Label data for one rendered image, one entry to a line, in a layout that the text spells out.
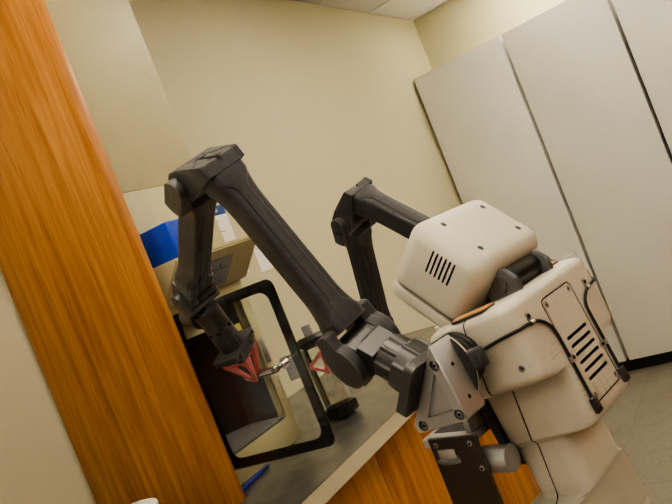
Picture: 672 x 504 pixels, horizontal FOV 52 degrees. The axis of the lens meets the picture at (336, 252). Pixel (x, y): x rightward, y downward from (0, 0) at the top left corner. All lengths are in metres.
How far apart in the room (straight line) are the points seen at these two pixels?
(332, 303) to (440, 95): 3.60
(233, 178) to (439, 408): 0.45
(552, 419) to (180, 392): 0.86
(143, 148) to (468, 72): 2.96
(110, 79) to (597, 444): 1.41
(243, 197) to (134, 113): 0.90
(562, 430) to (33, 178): 1.31
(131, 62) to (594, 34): 2.95
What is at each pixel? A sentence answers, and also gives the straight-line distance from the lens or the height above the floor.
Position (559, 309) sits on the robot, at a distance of 1.12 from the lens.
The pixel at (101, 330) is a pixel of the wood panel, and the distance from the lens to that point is 1.76.
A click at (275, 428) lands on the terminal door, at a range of 1.65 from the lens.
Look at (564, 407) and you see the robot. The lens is 1.11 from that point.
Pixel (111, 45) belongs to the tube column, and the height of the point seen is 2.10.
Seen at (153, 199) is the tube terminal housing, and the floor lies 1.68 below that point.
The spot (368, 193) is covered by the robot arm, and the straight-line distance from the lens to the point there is 1.54.
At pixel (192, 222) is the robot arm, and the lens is 1.21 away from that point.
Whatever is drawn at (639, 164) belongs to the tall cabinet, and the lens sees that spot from 4.32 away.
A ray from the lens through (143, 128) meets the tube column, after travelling 1.91.
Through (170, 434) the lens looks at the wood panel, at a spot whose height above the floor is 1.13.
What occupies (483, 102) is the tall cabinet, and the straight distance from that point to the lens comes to 4.49.
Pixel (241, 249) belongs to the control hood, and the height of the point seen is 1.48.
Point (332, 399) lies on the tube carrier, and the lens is 1.97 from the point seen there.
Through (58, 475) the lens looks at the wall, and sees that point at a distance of 2.01.
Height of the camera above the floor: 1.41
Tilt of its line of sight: 1 degrees down
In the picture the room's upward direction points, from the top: 22 degrees counter-clockwise
